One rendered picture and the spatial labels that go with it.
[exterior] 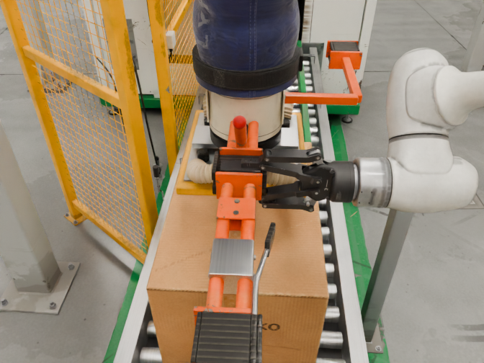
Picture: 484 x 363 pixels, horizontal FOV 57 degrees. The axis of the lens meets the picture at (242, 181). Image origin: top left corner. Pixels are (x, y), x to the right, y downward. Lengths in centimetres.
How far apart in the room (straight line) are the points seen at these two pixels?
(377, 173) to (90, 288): 176
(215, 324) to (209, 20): 55
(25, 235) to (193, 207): 104
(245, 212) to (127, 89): 89
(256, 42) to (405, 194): 38
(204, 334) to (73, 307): 173
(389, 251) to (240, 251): 104
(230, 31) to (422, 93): 35
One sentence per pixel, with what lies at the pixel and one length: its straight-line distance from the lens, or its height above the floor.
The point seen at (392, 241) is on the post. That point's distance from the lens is 161.
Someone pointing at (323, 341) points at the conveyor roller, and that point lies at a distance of 142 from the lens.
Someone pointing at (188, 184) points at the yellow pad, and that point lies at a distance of 97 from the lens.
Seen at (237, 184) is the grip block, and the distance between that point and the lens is 78.
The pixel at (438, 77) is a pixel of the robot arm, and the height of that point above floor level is 142.
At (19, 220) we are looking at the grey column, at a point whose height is 49.
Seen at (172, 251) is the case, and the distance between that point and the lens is 108.
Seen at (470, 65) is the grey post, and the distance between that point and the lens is 396.
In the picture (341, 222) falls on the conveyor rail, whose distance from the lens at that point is 168.
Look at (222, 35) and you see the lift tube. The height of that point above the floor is 144.
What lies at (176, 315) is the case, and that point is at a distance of 108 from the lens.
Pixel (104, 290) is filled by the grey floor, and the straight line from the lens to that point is 228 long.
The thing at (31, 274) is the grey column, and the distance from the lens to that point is 226.
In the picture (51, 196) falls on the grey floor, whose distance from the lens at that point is 289.
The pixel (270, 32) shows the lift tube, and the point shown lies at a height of 144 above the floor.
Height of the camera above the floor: 174
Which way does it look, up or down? 39 degrees down
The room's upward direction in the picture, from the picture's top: straight up
